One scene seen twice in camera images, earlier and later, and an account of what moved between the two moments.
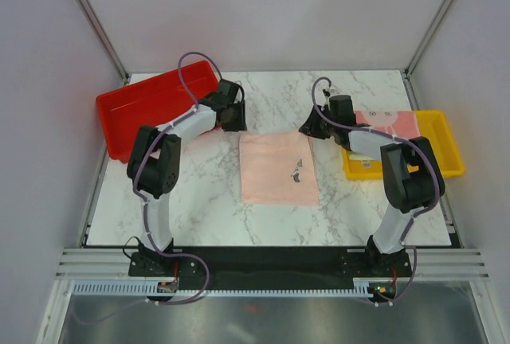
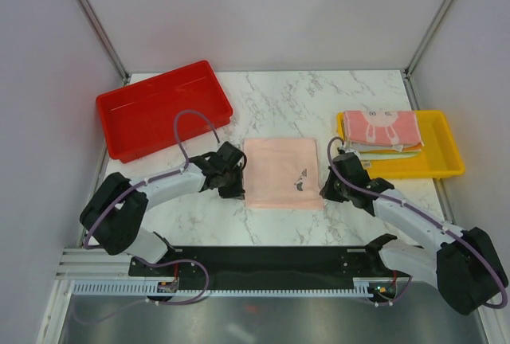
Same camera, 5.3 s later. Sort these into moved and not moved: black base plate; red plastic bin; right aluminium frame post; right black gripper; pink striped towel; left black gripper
Moved: right black gripper; left black gripper
Not moved: red plastic bin; black base plate; right aluminium frame post; pink striped towel
